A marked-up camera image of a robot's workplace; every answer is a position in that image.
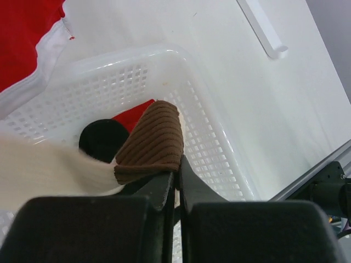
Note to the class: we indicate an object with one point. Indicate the red sock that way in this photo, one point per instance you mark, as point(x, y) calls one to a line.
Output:
point(130, 118)
point(33, 35)

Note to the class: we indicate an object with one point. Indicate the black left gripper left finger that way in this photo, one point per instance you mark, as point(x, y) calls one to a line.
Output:
point(119, 228)

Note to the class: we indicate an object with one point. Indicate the white metal drying rack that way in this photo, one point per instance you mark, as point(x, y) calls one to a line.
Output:
point(263, 29)

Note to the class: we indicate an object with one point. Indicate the black sock white stripes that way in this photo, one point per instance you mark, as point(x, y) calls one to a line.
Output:
point(102, 139)

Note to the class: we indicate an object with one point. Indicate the white plastic basket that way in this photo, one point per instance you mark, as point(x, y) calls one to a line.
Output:
point(105, 85)

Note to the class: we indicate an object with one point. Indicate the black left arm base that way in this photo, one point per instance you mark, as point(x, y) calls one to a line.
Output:
point(330, 190)

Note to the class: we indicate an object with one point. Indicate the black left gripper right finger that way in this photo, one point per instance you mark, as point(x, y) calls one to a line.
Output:
point(217, 230)

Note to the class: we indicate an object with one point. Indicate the cream brown sock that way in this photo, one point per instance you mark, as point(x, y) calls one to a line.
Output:
point(155, 145)

